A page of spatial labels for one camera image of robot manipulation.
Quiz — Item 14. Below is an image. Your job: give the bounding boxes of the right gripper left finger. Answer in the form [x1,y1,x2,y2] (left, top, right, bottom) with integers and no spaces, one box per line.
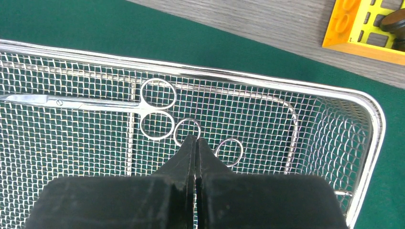
[25,135,196,229]

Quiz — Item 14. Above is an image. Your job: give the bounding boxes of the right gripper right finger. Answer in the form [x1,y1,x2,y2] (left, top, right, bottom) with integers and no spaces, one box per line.
[196,139,347,229]

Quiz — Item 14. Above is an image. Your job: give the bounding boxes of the surgical forceps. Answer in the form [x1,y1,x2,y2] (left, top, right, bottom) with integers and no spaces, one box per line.
[173,118,245,167]

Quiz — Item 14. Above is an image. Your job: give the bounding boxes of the metal mesh tray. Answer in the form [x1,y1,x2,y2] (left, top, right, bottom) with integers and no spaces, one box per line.
[0,40,386,229]

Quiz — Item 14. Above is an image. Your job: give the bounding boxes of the green surgical cloth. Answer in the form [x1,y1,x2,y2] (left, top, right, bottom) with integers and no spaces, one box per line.
[0,0,405,229]

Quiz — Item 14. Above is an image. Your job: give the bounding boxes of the surgical scissors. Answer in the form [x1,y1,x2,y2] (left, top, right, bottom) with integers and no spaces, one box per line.
[0,78,177,141]

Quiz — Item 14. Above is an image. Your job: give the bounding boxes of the yellow toy block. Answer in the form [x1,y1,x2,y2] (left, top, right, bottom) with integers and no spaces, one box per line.
[322,0,405,66]

